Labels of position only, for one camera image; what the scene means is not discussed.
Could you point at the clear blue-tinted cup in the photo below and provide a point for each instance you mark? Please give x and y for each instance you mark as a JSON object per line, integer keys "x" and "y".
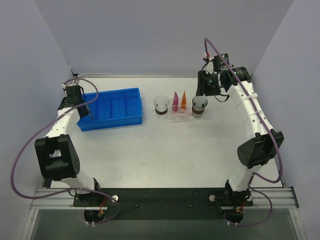
{"x": 161, "y": 105}

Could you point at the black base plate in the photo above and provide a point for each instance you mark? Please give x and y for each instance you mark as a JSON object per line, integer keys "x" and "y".
{"x": 163, "y": 204}

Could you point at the clear textured oval tray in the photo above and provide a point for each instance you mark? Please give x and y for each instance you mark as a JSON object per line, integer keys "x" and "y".
{"x": 177, "y": 113}

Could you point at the white toothbrush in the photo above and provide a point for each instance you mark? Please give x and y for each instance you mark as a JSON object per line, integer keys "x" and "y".
{"x": 182, "y": 114}

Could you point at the clear brown-banded cup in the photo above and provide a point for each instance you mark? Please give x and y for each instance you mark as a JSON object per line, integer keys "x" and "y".
{"x": 199, "y": 103}

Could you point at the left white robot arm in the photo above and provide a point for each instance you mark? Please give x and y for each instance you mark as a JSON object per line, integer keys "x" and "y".
{"x": 56, "y": 154}

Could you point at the orange toothpaste tube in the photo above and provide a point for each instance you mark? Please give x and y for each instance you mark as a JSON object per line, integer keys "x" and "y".
{"x": 184, "y": 100}

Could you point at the pink toothpaste tube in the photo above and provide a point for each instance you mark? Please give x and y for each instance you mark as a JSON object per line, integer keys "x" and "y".
{"x": 175, "y": 103}

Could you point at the blue plastic bin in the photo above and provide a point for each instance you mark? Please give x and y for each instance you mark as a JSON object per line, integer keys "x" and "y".
{"x": 114, "y": 108}

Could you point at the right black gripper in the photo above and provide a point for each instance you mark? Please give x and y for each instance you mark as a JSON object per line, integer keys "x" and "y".
{"x": 202, "y": 88}

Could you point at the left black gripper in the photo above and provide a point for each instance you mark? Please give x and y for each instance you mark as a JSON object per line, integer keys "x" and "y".
{"x": 83, "y": 110}

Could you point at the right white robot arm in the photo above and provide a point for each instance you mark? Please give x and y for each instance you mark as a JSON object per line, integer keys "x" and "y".
{"x": 263, "y": 142}

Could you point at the clear acrylic toothbrush holder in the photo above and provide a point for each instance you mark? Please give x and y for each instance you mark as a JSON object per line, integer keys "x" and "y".
{"x": 170, "y": 117}

